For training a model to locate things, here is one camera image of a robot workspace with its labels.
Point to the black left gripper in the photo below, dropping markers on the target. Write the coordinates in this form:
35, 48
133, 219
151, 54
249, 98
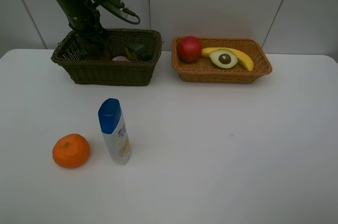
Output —
84, 19

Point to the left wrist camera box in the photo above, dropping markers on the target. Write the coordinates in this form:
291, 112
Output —
115, 7

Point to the white blue shampoo bottle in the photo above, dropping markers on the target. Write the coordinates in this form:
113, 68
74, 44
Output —
114, 131

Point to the halved avocado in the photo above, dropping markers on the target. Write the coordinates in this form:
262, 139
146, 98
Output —
223, 58

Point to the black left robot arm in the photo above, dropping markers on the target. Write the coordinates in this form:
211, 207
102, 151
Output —
84, 19

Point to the yellow banana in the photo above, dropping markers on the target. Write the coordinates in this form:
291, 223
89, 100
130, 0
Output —
243, 59

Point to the red apple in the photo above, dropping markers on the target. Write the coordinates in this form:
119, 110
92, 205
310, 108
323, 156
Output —
189, 49

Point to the orange wicker basket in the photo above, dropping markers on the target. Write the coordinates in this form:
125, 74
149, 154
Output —
206, 72

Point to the dark brown wicker basket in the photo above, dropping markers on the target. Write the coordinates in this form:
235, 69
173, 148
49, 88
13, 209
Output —
74, 56

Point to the orange mandarin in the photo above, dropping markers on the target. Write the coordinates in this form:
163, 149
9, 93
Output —
71, 151

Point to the pink soap bottle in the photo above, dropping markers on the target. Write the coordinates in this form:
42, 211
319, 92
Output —
120, 58

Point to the dark green bottle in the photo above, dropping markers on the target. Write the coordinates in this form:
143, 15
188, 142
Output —
137, 52

